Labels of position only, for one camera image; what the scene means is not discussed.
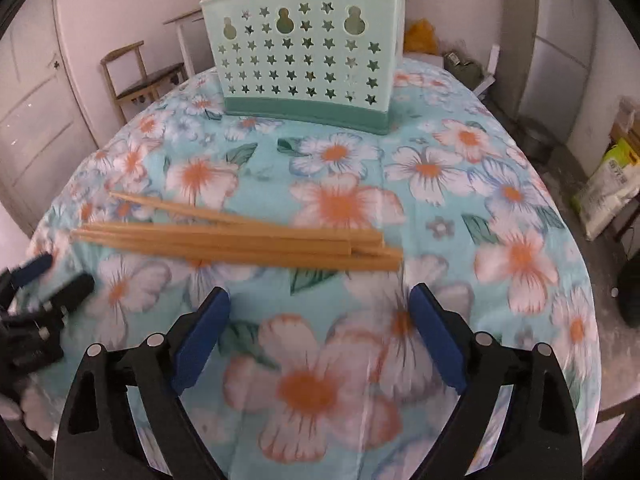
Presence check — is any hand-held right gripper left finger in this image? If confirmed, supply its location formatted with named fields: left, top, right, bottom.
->
left=52, top=286, right=231, bottom=480

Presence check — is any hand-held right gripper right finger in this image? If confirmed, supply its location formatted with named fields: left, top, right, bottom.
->
left=409, top=282, right=583, bottom=480

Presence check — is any white side table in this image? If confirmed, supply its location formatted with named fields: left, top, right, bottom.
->
left=163, top=6, right=213, bottom=79

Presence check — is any white foam board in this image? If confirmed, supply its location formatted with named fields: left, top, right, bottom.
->
left=471, top=44, right=502, bottom=102

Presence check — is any wooden chair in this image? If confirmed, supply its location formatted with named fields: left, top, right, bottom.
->
left=99, top=40, right=189, bottom=124

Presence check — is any white door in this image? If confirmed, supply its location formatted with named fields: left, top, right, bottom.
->
left=0, top=22, right=100, bottom=233

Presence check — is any brown cardboard box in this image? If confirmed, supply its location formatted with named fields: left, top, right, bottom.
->
left=606, top=96, right=640, bottom=152

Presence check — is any metal pot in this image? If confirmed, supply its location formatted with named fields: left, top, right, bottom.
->
left=516, top=116, right=557, bottom=162

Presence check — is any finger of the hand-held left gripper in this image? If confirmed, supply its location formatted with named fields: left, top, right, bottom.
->
left=30, top=273, right=96, bottom=317
left=0, top=253, right=54, bottom=293

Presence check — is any yellow and white rice sack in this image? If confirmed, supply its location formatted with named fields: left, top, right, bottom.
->
left=571, top=136, right=640, bottom=242

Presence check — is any black round object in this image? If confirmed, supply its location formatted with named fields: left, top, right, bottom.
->
left=609, top=259, right=640, bottom=327

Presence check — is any green plastic utensil holder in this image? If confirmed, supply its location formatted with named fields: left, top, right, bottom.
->
left=199, top=0, right=406, bottom=136

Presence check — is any green sack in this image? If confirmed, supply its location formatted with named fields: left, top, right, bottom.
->
left=442, top=49, right=485, bottom=87

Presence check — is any yellow plastic bag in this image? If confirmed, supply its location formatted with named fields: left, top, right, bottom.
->
left=403, top=18, right=442, bottom=57

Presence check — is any floral tablecloth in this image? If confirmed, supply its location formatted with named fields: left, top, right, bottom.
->
left=25, top=56, right=602, bottom=480

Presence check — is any white refrigerator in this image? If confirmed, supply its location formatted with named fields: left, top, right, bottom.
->
left=491, top=0, right=602, bottom=132

